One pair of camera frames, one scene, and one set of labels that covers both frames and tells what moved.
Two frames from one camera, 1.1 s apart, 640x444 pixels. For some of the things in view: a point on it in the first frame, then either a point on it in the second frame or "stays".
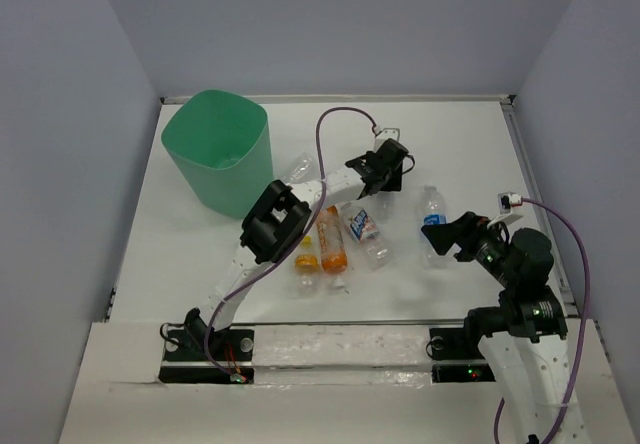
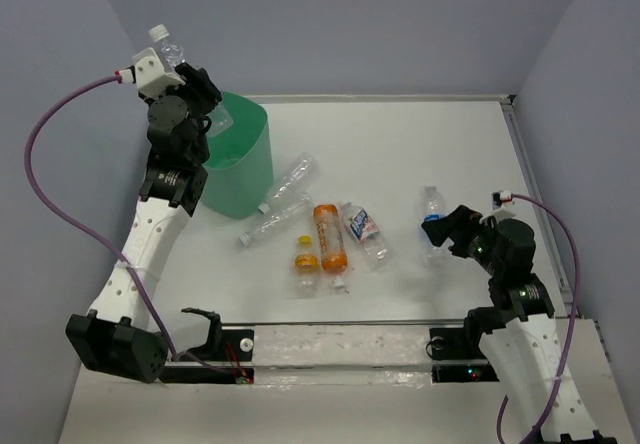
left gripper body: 366,154 -> 200,97
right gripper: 468,223 stays
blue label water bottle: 434,211 stays
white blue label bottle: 362,227 stays
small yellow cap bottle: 306,276 stays
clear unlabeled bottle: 385,203 -> 173,55
